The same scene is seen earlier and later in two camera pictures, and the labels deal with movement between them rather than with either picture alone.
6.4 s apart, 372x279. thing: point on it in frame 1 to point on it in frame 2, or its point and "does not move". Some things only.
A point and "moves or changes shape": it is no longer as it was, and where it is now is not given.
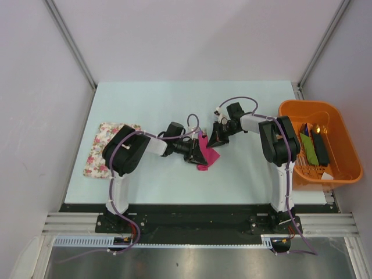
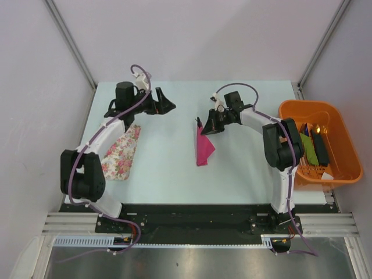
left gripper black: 194,154 to 163,106
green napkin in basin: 310,150 does not move
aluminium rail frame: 341,223 does not move
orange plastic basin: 345,166 does not move
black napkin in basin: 321,149 does not move
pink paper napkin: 210,154 moves or changes shape
